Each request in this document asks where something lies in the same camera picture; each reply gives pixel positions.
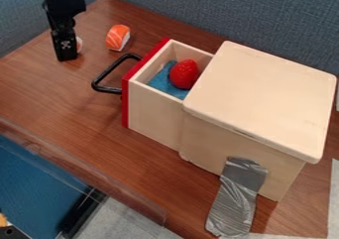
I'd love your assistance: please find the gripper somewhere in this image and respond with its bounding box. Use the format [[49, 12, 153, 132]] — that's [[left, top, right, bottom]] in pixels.
[[41, 0, 88, 62]]

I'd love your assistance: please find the drawer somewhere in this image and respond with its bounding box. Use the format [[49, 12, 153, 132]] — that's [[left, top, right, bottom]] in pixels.
[[89, 37, 216, 152]]

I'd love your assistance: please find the orange salmon sushi toy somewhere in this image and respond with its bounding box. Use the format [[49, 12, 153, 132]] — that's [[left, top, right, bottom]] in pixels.
[[104, 24, 133, 53], [73, 36, 85, 55]]

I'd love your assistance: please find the blue cloth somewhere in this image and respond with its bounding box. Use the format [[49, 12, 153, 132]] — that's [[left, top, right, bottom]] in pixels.
[[145, 60, 192, 101]]

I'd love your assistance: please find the red toy strawberry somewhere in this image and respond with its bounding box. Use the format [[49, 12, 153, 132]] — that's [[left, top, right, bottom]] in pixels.
[[168, 59, 202, 91]]

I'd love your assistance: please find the cabinet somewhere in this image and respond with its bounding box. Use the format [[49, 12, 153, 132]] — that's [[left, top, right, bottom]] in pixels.
[[177, 40, 339, 203]]

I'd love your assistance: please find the grey tape strip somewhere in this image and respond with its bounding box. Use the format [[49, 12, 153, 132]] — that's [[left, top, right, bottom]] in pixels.
[[203, 156, 271, 239]]

